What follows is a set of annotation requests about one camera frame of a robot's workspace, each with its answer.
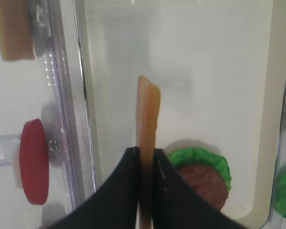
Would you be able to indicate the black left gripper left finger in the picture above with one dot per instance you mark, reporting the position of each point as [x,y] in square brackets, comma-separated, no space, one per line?
[114,205]

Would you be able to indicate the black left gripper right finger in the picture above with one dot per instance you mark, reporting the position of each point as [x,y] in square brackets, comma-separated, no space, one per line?
[176,206]

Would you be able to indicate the orange cheese slice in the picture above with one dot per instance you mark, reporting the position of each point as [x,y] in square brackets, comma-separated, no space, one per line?
[148,106]
[16,40]

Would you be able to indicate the brown meat patty on tray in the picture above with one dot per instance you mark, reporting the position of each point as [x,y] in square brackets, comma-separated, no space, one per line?
[207,183]

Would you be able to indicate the green lettuce leaf on tray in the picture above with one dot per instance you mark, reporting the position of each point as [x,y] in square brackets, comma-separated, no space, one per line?
[201,156]

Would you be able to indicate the red tomato slice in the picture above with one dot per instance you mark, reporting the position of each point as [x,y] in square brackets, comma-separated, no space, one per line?
[34,162]

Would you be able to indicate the clear pusher rack tomato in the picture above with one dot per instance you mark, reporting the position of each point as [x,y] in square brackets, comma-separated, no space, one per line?
[10,144]

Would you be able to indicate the cream metal tray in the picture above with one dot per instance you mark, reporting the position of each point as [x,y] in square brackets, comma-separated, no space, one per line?
[221,69]

